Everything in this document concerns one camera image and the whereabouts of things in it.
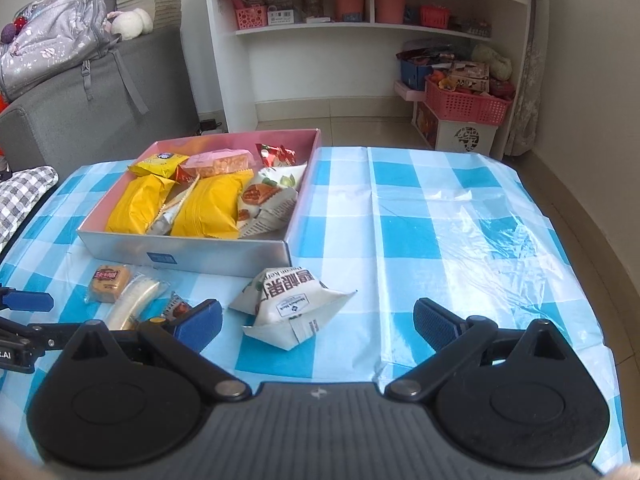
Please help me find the white bookshelf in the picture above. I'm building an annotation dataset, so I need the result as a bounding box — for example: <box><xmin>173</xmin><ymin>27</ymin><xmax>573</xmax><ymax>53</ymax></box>
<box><xmin>206</xmin><ymin>0</ymin><xmax>546</xmax><ymax>157</ymax></box>

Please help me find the blue checkered tablecloth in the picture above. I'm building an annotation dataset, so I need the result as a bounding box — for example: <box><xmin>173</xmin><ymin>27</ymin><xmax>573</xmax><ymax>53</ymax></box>
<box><xmin>1</xmin><ymin>148</ymin><xmax>630</xmax><ymax>472</ymax></box>

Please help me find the red candy pack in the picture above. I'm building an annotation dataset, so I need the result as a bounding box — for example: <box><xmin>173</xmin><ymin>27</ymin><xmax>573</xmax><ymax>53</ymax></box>
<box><xmin>256</xmin><ymin>143</ymin><xmax>296</xmax><ymax>168</ymax></box>

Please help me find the pale yellow cake pack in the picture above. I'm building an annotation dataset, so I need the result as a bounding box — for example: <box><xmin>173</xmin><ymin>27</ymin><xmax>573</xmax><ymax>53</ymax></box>
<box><xmin>146</xmin><ymin>177</ymin><xmax>200</xmax><ymax>235</ymax></box>

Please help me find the silver grey backpack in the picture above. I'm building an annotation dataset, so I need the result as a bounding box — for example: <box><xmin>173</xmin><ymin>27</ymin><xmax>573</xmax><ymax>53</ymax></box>
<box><xmin>1</xmin><ymin>0</ymin><xmax>148</xmax><ymax>115</ymax></box>

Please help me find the yellow biscuit pack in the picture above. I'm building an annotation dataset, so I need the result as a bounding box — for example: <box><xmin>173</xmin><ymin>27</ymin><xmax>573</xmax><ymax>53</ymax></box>
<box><xmin>128</xmin><ymin>152</ymin><xmax>189</xmax><ymax>179</ymax></box>

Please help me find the checkered grey cushion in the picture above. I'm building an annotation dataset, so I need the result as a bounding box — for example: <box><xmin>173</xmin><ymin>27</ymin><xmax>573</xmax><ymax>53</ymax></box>
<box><xmin>1</xmin><ymin>166</ymin><xmax>58</xmax><ymax>249</ymax></box>

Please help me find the orange pen cup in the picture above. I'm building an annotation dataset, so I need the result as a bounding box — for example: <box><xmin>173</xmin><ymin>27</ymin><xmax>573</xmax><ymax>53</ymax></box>
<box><xmin>334</xmin><ymin>0</ymin><xmax>364</xmax><ymax>23</ymax></box>

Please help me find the white plush toy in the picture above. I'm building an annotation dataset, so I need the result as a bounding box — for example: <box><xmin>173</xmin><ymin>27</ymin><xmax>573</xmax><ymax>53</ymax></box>
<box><xmin>107</xmin><ymin>8</ymin><xmax>154</xmax><ymax>41</ymax></box>

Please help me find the clear rice cracker pack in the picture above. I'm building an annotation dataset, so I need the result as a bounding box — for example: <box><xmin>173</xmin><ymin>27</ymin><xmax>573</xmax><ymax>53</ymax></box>
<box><xmin>104</xmin><ymin>273</ymin><xmax>168</xmax><ymax>330</ymax></box>

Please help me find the red plastic basket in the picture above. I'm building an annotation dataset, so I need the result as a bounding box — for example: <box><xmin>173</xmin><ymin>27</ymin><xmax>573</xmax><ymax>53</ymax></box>
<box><xmin>425</xmin><ymin>79</ymin><xmax>511</xmax><ymax>127</ymax></box>

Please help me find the red orange wrapper snack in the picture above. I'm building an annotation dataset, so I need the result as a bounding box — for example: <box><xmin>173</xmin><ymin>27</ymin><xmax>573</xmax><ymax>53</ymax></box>
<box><xmin>172</xmin><ymin>165</ymin><xmax>198</xmax><ymax>185</ymax></box>

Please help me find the white nut snack bag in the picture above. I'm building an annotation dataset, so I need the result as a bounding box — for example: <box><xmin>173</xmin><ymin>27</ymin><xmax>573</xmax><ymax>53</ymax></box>
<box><xmin>236</xmin><ymin>164</ymin><xmax>307</xmax><ymax>238</ymax></box>

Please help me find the small brown silver packet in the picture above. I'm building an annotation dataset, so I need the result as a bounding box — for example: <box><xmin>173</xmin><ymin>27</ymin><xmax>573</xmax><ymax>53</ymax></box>
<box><xmin>162</xmin><ymin>292</ymin><xmax>192</xmax><ymax>321</ymax></box>

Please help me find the pink cracker pack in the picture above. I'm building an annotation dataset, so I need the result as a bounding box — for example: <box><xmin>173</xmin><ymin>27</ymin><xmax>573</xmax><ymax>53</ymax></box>
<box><xmin>180</xmin><ymin>148</ymin><xmax>254</xmax><ymax>178</ymax></box>

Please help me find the pink and silver box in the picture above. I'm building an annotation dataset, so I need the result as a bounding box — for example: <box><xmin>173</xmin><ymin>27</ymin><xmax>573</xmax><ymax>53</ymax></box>
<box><xmin>78</xmin><ymin>129</ymin><xmax>321</xmax><ymax>278</ymax></box>

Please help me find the long yellow snack pack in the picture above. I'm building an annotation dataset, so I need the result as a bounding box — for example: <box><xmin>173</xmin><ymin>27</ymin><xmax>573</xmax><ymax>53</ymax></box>
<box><xmin>105</xmin><ymin>174</ymin><xmax>175</xmax><ymax>234</ymax></box>

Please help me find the white storage box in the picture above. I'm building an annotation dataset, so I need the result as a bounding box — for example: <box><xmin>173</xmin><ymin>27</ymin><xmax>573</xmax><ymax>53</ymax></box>
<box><xmin>412</xmin><ymin>102</ymin><xmax>497</xmax><ymax>156</ymax></box>

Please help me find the blue storage box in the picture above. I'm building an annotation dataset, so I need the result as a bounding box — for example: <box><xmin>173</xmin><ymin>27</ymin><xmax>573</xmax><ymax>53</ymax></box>
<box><xmin>400</xmin><ymin>60</ymin><xmax>433</xmax><ymax>91</ymax></box>

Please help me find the small square cake pack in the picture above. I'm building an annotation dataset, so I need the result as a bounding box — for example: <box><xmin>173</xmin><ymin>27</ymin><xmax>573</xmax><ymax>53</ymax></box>
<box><xmin>86</xmin><ymin>264</ymin><xmax>132</xmax><ymax>304</ymax></box>

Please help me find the grey sofa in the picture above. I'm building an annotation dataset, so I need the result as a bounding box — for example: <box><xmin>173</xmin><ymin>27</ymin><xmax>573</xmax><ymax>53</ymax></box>
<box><xmin>1</xmin><ymin>28</ymin><xmax>200</xmax><ymax>179</ymax></box>

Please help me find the small red shelf basket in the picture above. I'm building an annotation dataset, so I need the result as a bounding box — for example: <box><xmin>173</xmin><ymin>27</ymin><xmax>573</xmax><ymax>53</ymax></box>
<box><xmin>420</xmin><ymin>4</ymin><xmax>450</xmax><ymax>29</ymax></box>

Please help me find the pink lattice pen basket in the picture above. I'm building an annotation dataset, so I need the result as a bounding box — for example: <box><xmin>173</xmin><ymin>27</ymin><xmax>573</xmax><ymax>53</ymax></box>
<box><xmin>235</xmin><ymin>6</ymin><xmax>268</xmax><ymax>30</ymax></box>

